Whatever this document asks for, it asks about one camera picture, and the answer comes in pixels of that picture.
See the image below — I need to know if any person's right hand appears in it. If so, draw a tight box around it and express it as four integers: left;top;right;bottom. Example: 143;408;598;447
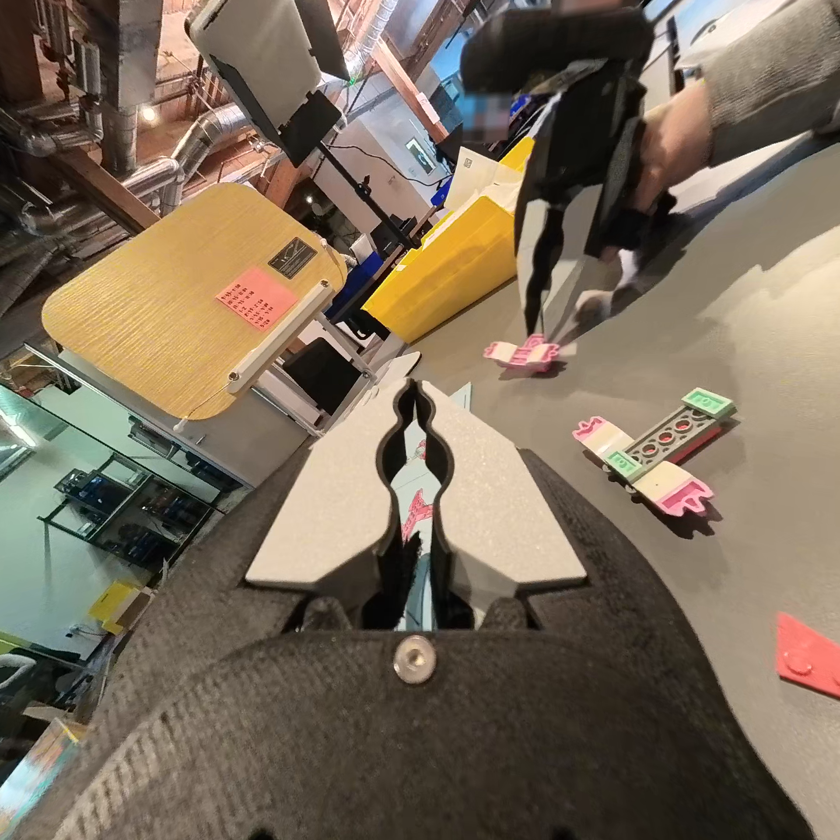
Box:
632;87;714;199

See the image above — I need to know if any pink brick assembly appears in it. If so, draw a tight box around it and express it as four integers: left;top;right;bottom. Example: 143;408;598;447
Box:
483;333;569;377

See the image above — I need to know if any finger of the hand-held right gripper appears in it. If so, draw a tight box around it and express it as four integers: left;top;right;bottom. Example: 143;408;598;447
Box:
540;184;602;343
515;200;560;334

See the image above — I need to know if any small red brick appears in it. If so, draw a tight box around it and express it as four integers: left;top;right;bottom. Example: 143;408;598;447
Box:
775;612;840;699

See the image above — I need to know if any wooden top white stand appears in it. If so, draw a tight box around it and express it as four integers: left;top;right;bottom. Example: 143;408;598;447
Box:
41;182;422;488

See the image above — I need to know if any studio light on black stand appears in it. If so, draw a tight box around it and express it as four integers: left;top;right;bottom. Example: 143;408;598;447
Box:
186;0;422;252

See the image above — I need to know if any shallow yellow plastic bin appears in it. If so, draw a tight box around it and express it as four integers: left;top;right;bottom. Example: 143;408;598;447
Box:
360;134;536;346

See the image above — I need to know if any pink sticky note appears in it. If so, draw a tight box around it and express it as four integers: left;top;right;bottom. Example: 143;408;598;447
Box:
216;266;297;329

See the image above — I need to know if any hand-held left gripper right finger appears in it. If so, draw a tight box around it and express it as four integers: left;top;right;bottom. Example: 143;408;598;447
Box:
413;381;588;613

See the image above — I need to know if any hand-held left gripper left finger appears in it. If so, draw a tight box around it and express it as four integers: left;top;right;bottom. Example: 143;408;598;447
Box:
243;378;422;589

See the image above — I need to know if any person's right forearm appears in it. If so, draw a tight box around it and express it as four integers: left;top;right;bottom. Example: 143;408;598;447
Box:
703;0;840;168

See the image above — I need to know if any white printed paper sheet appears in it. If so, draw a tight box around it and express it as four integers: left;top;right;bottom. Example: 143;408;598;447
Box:
453;146;521;212

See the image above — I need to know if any black label plate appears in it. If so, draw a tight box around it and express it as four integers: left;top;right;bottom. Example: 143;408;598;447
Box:
267;237;321;280

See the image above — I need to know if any winged grey mint brick assembly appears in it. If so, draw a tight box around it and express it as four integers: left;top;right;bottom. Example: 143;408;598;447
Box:
571;388;738;520

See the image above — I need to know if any open pale blue instruction booklet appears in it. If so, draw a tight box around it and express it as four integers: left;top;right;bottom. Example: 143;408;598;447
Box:
392;381;475;632

